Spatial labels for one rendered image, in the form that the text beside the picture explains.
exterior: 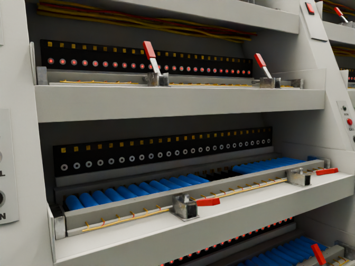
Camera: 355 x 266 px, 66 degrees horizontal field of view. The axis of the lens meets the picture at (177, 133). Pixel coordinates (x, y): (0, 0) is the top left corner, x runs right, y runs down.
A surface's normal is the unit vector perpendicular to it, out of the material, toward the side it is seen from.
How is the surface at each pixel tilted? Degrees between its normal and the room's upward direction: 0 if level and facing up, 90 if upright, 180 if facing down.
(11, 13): 90
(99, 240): 22
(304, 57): 90
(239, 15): 112
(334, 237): 90
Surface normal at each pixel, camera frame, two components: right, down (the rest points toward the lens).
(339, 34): 0.53, 0.10
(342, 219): -0.85, 0.07
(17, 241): 0.48, -0.29
